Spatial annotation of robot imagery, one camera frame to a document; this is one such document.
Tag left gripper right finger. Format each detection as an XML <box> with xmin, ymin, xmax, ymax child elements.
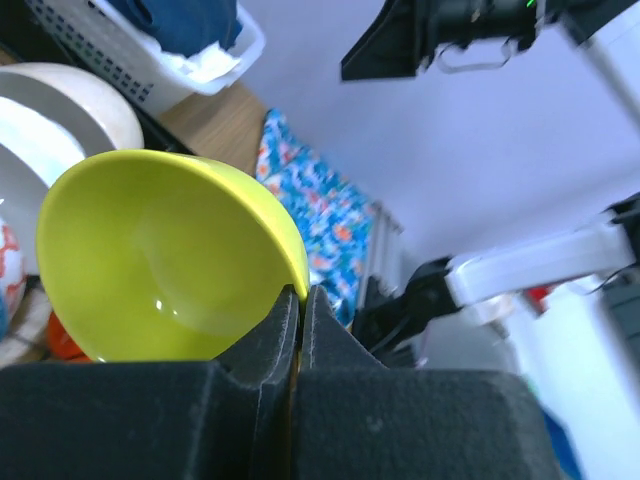
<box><xmin>292</xmin><ymin>287</ymin><xmax>560</xmax><ymax>479</ymax></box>

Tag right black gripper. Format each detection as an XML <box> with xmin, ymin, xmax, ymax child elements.
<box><xmin>340</xmin><ymin>0</ymin><xmax>545</xmax><ymax>81</ymax></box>

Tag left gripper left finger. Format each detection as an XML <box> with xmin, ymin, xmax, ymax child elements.
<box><xmin>1</xmin><ymin>287</ymin><xmax>299</xmax><ymax>479</ymax></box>

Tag orange bowl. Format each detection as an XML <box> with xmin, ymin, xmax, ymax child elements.
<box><xmin>47</xmin><ymin>312</ymin><xmax>90</xmax><ymax>362</ymax></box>

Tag yellow green nested bowl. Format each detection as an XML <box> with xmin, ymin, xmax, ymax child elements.
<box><xmin>36</xmin><ymin>150</ymin><xmax>310</xmax><ymax>362</ymax></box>

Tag white bowl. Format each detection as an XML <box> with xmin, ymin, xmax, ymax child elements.
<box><xmin>0</xmin><ymin>62</ymin><xmax>145</xmax><ymax>161</ymax></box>
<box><xmin>0</xmin><ymin>97</ymin><xmax>89</xmax><ymax>279</ymax></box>

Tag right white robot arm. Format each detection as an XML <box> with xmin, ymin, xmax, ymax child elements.
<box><xmin>341</xmin><ymin>1</ymin><xmax>639</xmax><ymax>367</ymax></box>

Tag white cloth in basket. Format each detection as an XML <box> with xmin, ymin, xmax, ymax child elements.
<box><xmin>160</xmin><ymin>42</ymin><xmax>242</xmax><ymax>84</ymax></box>

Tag blue floral cloth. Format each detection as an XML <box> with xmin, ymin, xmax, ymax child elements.
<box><xmin>255</xmin><ymin>109</ymin><xmax>374</xmax><ymax>328</ymax></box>

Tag dark blue jeans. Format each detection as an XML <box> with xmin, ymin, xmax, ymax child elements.
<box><xmin>111</xmin><ymin>0</ymin><xmax>242</xmax><ymax>57</ymax></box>

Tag white plastic laundry basket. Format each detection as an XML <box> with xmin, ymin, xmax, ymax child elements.
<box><xmin>27</xmin><ymin>1</ymin><xmax>266</xmax><ymax>116</ymax></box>

